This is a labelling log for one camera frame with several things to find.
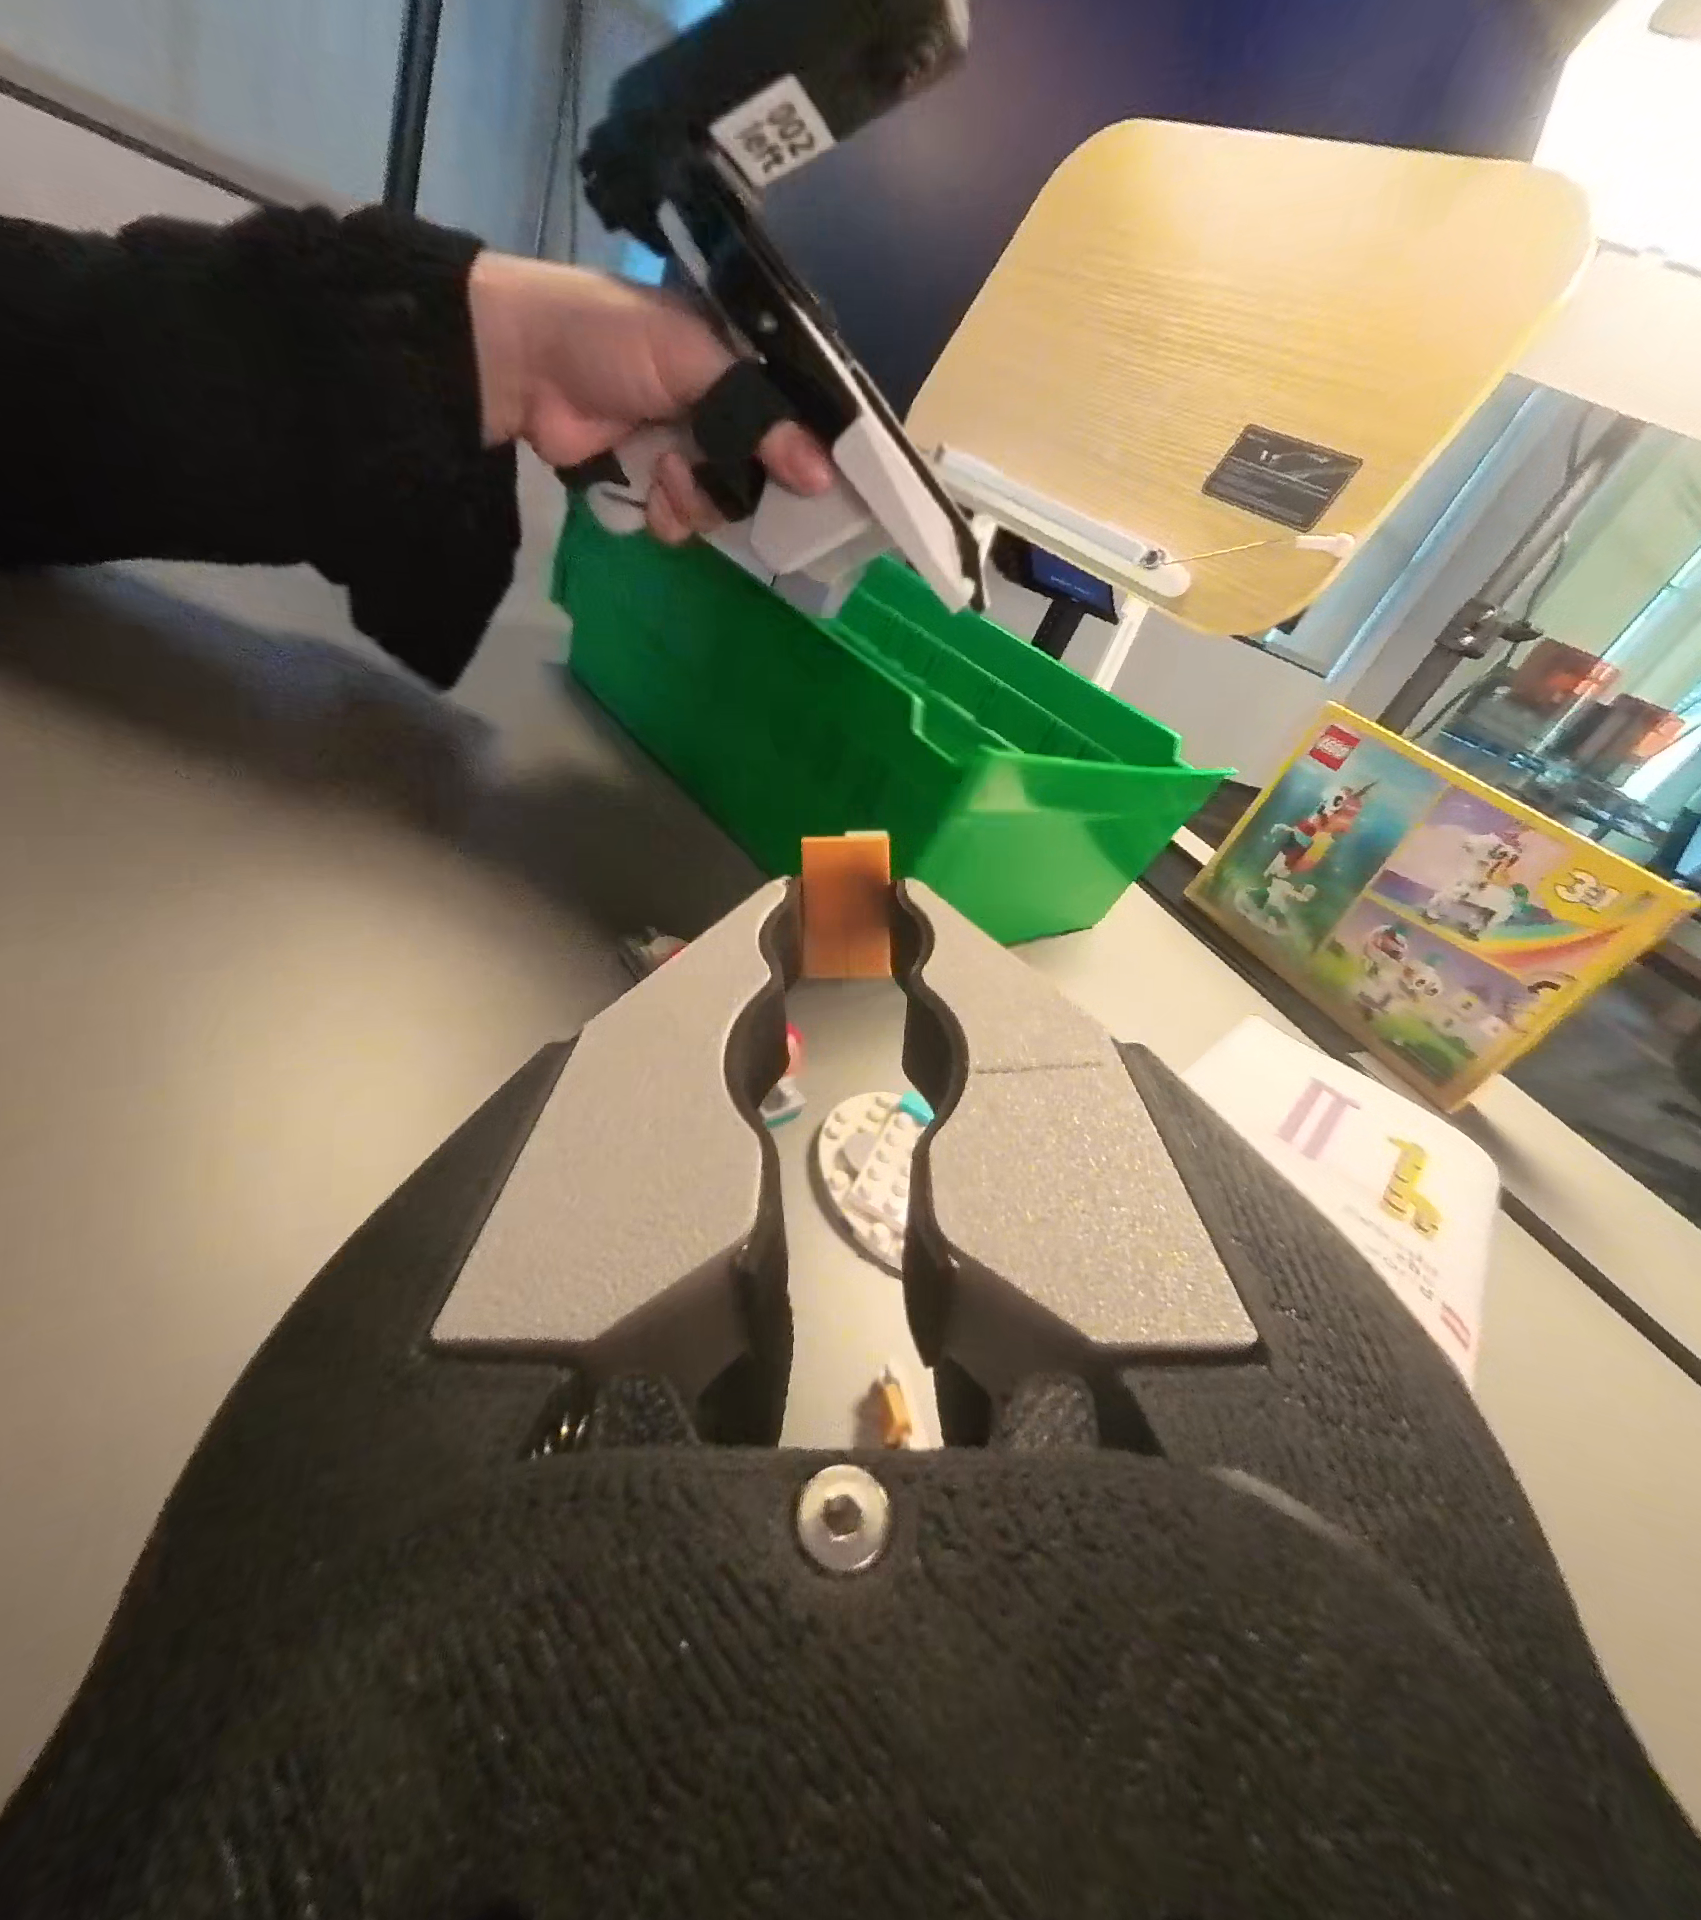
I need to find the person's left forearm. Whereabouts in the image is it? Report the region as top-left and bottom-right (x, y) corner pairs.
(0, 143), (524, 694)

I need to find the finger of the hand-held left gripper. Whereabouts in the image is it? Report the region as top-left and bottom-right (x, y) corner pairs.
(828, 417), (976, 615)
(872, 401), (990, 611)

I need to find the green plastic bin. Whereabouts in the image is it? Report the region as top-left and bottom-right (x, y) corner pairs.
(550, 486), (1237, 949)

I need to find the small dark screen device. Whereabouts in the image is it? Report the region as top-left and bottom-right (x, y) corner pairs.
(991, 531), (1118, 667)

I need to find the colourful brick assembly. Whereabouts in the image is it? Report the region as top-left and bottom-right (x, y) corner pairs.
(621, 929), (810, 1130)

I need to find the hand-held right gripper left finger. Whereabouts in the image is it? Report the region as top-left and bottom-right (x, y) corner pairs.
(432, 877), (798, 1449)

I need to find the yellow toy set box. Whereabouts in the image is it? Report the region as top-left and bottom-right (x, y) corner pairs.
(1184, 701), (1701, 1118)

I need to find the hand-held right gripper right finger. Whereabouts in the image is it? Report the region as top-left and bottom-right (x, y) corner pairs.
(896, 884), (1264, 1449)

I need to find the thick instruction booklet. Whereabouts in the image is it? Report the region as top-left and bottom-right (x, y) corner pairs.
(1180, 1015), (1509, 1391)

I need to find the orange brick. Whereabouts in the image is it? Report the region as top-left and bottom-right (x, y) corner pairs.
(798, 828), (896, 983)

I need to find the black light stand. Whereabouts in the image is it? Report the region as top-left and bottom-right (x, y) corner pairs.
(385, 0), (449, 208)

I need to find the white round studded plate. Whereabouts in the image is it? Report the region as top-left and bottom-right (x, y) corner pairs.
(808, 1090), (940, 1277)

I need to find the bright rectangular light panel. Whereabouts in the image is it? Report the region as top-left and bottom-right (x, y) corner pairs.
(1534, 0), (1701, 174)

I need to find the person's left hand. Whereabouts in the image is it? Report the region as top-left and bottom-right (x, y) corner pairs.
(473, 248), (842, 550)

